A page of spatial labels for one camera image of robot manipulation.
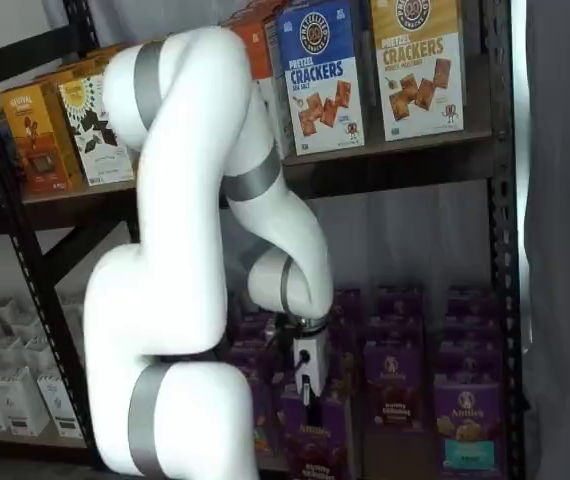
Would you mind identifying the purple box brown patch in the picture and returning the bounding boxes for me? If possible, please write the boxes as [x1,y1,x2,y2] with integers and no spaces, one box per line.
[369,314,425,351]
[363,344,429,434]
[278,384,355,480]
[374,285,424,319]

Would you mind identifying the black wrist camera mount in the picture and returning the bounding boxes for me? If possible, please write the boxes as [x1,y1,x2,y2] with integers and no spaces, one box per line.
[263,313,296,351]

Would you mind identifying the white box black crackers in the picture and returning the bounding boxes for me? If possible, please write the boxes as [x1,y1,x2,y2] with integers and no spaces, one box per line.
[58,73,136,187]

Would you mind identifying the brown wooden shelf board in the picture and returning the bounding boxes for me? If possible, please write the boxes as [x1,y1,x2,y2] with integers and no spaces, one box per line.
[0,124,494,216]

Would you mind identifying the mustard yellow snack box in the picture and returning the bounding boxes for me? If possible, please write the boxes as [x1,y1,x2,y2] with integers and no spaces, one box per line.
[0,82,84,196]
[32,63,106,89]

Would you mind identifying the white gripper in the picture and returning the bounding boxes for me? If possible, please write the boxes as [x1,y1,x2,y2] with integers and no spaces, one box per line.
[292,335,328,410]

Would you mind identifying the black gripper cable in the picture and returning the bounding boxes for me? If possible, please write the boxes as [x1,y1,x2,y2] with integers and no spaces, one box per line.
[262,314,314,386]

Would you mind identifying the purple box green orange patch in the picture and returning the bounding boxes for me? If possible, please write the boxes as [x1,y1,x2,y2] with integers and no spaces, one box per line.
[228,343,279,381]
[247,377,281,456]
[237,312,269,346]

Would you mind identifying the purple box teal patch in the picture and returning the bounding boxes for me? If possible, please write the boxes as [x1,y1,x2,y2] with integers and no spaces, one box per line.
[447,285,491,316]
[433,379,505,476]
[443,312,501,346]
[438,339,504,384]

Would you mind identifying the orange pretzel crackers box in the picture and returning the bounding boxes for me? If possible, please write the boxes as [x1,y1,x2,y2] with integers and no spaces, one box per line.
[219,0,286,24]
[229,18,294,161]

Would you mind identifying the blue pretzel crackers box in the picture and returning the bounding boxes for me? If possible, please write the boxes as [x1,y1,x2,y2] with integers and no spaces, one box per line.
[275,0,369,156]

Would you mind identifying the gray curtain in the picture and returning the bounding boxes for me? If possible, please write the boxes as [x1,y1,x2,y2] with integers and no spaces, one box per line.
[514,0,570,480]

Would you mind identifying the black metal shelving rack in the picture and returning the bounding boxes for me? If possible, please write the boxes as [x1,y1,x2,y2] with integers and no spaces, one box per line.
[0,0,529,480]

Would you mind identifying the gold pretzel crackers box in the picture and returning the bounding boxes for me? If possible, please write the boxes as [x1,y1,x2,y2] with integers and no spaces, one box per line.
[369,0,466,142]

